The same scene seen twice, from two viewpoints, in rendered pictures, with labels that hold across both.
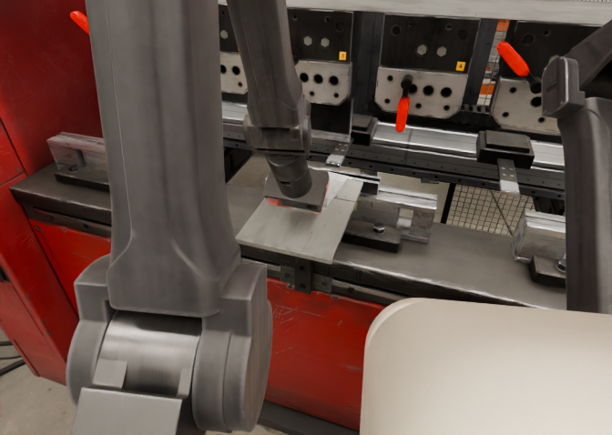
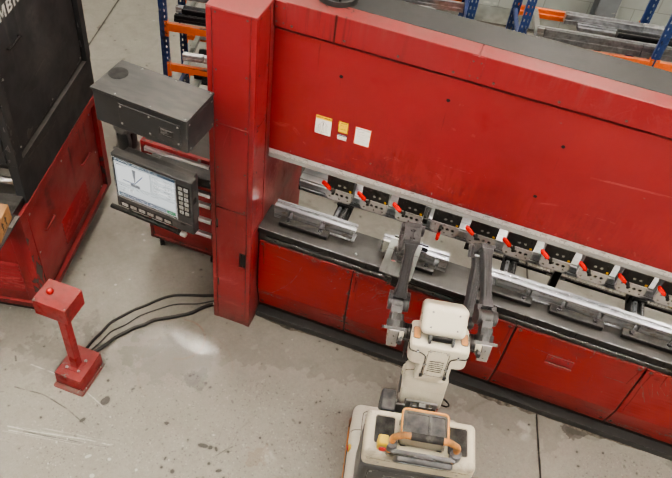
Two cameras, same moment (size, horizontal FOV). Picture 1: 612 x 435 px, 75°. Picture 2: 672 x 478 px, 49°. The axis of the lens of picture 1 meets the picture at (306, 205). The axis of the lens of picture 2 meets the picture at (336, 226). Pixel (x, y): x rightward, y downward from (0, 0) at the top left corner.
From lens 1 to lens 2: 3.33 m
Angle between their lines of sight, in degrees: 12
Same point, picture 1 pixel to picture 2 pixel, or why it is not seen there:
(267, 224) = (388, 265)
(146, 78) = (405, 277)
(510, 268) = not seen: hidden behind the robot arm
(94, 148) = (301, 213)
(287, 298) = (385, 287)
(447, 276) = (448, 285)
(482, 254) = (463, 278)
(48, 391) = (226, 324)
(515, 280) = not seen: hidden behind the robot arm
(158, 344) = (399, 301)
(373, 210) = (425, 257)
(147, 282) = (400, 294)
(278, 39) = not seen: hidden behind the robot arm
